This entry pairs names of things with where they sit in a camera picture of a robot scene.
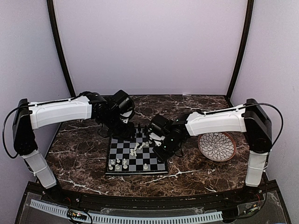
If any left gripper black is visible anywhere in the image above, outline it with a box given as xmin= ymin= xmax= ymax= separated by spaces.
xmin=100 ymin=111 xmax=135 ymax=141

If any black grey chessboard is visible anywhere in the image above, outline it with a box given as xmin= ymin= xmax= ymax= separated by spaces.
xmin=105 ymin=127 xmax=168 ymax=175

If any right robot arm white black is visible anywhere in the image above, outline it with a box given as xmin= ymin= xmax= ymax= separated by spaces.
xmin=147 ymin=98 xmax=277 ymax=203

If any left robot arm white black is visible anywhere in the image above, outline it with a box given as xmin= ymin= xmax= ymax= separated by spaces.
xmin=2 ymin=90 xmax=135 ymax=203

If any white lying knight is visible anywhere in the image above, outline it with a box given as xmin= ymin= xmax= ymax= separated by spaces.
xmin=130 ymin=149 xmax=137 ymax=157

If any patterned ceramic plate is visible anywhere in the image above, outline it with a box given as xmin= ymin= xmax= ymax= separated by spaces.
xmin=198 ymin=132 xmax=236 ymax=162

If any black front table rail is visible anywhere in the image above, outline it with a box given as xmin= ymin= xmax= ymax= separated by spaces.
xmin=42 ymin=187 xmax=263 ymax=210

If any left black frame post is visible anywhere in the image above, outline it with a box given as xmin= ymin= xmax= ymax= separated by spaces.
xmin=46 ymin=0 xmax=76 ymax=97

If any black frame post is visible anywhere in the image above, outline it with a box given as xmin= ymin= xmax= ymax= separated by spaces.
xmin=225 ymin=0 xmax=254 ymax=101
xmin=46 ymin=0 xmax=76 ymax=97

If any right black frame post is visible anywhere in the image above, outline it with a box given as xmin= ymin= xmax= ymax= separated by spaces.
xmin=225 ymin=0 xmax=254 ymax=101

